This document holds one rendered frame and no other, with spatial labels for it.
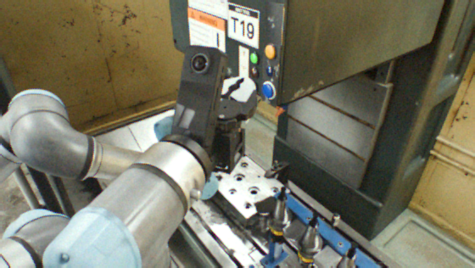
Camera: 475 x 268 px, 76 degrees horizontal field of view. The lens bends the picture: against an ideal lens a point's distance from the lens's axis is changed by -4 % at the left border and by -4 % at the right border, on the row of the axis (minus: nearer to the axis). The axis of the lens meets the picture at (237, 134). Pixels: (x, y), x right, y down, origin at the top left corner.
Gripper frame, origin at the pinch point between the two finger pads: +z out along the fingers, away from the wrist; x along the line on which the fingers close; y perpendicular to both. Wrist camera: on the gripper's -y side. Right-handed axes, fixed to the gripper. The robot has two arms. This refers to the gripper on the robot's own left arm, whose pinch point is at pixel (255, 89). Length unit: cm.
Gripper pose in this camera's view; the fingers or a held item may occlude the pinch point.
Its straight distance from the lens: 104.8
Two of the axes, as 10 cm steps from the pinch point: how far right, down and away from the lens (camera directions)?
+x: 6.1, 4.5, -6.6
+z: 7.9, -3.7, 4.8
